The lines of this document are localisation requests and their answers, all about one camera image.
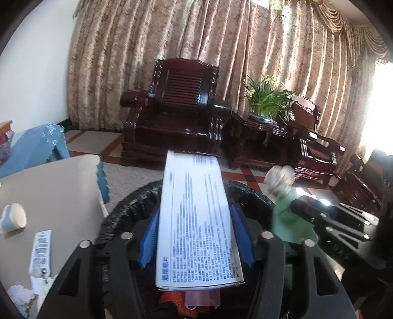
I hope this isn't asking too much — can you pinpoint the dark wooden side table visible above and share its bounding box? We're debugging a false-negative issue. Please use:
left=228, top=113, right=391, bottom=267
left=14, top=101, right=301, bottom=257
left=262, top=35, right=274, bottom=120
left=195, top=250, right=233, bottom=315
left=222, top=111, right=289, bottom=169

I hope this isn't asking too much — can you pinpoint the black trash bin bag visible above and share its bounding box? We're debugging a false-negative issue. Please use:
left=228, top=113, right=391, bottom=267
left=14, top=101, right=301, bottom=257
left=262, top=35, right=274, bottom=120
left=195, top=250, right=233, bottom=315
left=95, top=180, right=274, bottom=318

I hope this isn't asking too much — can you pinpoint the pink face mask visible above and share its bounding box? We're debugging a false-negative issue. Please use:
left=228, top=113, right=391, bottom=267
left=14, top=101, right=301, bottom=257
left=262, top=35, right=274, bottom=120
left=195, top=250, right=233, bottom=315
left=184, top=289, right=221, bottom=310

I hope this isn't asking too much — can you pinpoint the red plastic bag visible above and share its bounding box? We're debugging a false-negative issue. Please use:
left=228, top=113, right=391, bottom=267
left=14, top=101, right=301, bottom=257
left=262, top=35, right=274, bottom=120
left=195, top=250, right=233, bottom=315
left=159, top=291, right=198, bottom=318

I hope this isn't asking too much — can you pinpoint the dark wooden armchair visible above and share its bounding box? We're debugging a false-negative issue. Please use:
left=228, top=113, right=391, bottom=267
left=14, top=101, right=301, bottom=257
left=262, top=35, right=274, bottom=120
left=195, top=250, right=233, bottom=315
left=287, top=94, right=346, bottom=187
left=120, top=58, right=231, bottom=165

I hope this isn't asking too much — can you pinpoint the blue plastic stool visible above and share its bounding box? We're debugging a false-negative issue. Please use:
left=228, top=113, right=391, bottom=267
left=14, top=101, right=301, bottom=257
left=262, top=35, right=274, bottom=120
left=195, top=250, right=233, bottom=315
left=1, top=123, right=70, bottom=178

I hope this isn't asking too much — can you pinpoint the green plastic bag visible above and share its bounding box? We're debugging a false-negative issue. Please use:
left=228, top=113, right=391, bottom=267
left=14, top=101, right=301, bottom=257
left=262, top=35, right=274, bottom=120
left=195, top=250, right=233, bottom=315
left=272, top=187, right=318, bottom=244

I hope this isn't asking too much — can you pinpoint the green potted plant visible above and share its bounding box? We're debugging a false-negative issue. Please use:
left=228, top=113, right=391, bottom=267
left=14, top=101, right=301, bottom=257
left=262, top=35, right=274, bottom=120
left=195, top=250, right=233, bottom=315
left=242, top=74, right=296, bottom=122

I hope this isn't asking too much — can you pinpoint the white tissue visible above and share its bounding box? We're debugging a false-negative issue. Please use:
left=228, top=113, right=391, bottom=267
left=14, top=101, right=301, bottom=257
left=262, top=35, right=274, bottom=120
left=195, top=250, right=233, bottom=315
left=265, top=165, right=295, bottom=197

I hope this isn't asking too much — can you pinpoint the blue white paper cup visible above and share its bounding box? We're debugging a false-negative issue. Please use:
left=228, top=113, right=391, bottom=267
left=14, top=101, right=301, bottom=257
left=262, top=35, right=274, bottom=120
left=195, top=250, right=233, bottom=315
left=0, top=203, right=27, bottom=234

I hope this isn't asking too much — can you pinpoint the floral beige curtain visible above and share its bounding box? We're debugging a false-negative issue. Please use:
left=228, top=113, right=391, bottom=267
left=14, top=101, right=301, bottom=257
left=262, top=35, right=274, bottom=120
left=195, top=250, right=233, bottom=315
left=67, top=1, right=392, bottom=152

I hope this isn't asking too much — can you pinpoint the white medicine box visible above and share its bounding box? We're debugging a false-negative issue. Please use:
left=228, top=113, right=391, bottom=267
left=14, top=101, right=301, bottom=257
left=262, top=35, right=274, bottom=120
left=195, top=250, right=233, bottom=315
left=156, top=151, right=244, bottom=291

